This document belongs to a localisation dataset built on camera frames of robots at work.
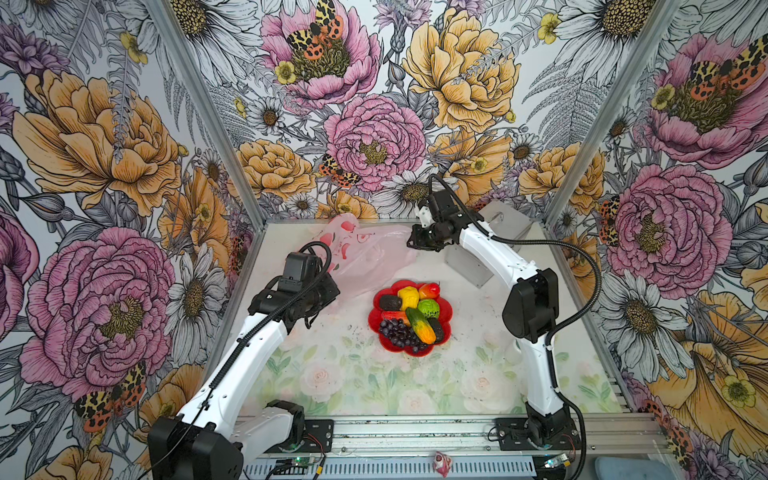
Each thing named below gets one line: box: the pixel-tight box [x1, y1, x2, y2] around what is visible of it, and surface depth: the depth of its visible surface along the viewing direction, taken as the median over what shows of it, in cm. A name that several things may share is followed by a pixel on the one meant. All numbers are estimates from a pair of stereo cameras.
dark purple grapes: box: [379, 318, 428, 353], surface depth 88 cm
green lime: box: [418, 299, 440, 319], surface depth 93 cm
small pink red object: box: [432, 451, 452, 478], surface depth 69 cm
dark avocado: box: [380, 295, 402, 311], surface depth 92 cm
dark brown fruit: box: [427, 317, 444, 343], surface depth 87 cm
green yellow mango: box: [405, 307, 437, 345], surface depth 85 cm
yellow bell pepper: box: [398, 286, 419, 311], surface depth 94 cm
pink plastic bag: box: [313, 213, 418, 310], surface depth 96 cm
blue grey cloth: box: [594, 457, 677, 480], surface depth 69 cm
